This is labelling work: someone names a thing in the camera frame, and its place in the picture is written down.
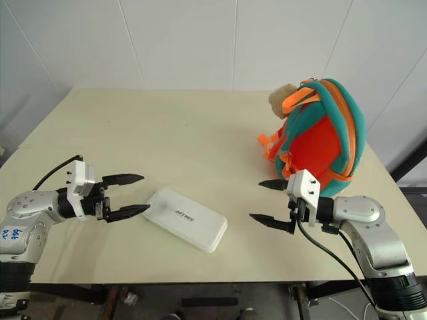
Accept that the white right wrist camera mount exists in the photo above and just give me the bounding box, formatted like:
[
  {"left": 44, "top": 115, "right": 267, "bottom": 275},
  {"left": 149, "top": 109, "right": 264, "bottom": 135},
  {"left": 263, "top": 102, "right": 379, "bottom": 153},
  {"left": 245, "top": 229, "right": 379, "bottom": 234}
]
[{"left": 286, "top": 169, "right": 322, "bottom": 228}]

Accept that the white rectangular pouch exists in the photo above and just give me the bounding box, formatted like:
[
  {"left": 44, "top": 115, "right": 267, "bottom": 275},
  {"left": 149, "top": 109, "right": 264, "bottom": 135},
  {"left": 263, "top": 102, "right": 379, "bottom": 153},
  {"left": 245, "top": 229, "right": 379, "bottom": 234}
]
[{"left": 140, "top": 187, "right": 229, "bottom": 255}]

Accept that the black metal stand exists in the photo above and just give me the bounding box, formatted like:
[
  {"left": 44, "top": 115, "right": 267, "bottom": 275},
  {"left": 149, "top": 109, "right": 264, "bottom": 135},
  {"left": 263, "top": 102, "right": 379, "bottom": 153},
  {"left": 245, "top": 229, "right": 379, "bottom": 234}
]
[{"left": 389, "top": 131, "right": 427, "bottom": 231}]

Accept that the black table frame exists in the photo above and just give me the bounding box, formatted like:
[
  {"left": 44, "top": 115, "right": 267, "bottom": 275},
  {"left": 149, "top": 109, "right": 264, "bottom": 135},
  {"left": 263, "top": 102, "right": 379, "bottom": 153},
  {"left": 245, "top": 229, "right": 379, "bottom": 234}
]
[{"left": 29, "top": 281, "right": 371, "bottom": 320}]

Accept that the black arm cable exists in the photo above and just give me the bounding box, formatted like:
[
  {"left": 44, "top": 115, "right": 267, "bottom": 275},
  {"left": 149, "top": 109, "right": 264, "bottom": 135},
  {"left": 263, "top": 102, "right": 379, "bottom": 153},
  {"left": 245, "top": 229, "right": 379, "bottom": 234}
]
[
  {"left": 33, "top": 154, "right": 84, "bottom": 191},
  {"left": 294, "top": 216, "right": 378, "bottom": 307}
]

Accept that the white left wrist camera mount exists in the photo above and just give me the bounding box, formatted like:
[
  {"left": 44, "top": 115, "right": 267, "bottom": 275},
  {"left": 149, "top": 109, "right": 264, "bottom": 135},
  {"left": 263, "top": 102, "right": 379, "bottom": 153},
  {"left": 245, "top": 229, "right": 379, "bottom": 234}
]
[{"left": 65, "top": 160, "right": 97, "bottom": 221}]

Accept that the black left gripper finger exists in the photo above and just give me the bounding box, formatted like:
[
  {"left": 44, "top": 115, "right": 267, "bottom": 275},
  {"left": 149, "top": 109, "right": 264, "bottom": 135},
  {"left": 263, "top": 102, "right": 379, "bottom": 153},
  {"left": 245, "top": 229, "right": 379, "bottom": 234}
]
[
  {"left": 107, "top": 204, "right": 151, "bottom": 223},
  {"left": 101, "top": 173, "right": 145, "bottom": 188}
]

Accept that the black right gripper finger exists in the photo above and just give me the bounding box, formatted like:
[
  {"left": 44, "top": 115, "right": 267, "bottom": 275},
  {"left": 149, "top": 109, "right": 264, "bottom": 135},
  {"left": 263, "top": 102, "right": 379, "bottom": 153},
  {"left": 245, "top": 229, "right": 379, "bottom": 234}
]
[
  {"left": 258, "top": 179, "right": 290, "bottom": 192},
  {"left": 249, "top": 213, "right": 297, "bottom": 235}
]

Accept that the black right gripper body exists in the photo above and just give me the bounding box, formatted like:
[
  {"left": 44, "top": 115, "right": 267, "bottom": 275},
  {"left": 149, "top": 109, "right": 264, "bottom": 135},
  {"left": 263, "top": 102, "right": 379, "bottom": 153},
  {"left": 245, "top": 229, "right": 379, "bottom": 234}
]
[{"left": 288, "top": 196, "right": 311, "bottom": 235}]

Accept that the white floor cable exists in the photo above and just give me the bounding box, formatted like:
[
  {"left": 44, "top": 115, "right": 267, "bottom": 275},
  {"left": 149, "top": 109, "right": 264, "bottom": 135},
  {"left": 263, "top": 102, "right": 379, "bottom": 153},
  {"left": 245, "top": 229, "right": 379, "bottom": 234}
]
[{"left": 332, "top": 301, "right": 372, "bottom": 320}]

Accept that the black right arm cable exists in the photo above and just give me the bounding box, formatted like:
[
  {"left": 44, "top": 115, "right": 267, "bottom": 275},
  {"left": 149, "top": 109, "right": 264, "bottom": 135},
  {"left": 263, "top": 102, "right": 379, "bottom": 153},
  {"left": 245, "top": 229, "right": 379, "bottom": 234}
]
[{"left": 294, "top": 216, "right": 378, "bottom": 307}]

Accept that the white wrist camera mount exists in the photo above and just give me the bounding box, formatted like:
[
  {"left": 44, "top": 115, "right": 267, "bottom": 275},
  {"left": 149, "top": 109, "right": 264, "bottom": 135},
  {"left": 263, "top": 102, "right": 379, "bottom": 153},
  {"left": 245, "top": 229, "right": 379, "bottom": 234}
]
[
  {"left": 286, "top": 169, "right": 322, "bottom": 228},
  {"left": 65, "top": 160, "right": 97, "bottom": 221}
]

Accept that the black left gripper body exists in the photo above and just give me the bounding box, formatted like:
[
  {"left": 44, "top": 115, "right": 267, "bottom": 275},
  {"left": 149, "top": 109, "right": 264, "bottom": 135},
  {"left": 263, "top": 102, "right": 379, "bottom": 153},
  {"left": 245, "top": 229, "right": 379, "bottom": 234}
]
[{"left": 81, "top": 182, "right": 111, "bottom": 222}]

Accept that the teal and orange backpack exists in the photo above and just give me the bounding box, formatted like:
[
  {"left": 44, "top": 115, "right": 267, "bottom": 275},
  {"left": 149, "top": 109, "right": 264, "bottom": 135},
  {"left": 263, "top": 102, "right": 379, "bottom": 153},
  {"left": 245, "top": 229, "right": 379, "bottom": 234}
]
[{"left": 256, "top": 77, "right": 368, "bottom": 196}]

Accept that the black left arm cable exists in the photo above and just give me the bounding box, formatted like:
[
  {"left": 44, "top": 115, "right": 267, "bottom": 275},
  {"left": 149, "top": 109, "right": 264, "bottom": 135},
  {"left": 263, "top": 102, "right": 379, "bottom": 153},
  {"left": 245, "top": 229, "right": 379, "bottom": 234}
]
[{"left": 33, "top": 154, "right": 84, "bottom": 191}]

